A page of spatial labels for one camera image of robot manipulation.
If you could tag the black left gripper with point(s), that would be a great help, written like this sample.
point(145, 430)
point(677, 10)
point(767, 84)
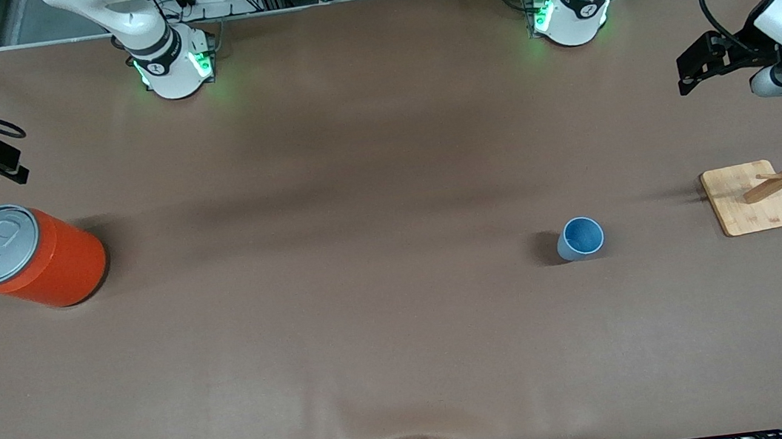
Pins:
point(751, 53)

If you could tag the brown table mat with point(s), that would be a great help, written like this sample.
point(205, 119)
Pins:
point(301, 335)

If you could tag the wooden mug stand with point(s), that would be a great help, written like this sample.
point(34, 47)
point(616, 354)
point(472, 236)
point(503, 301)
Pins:
point(740, 206)

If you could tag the blue plastic cup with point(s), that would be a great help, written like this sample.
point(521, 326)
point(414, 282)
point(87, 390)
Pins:
point(582, 237)

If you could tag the orange can with grey lid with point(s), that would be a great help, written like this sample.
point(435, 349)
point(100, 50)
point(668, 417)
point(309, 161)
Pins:
point(46, 269)

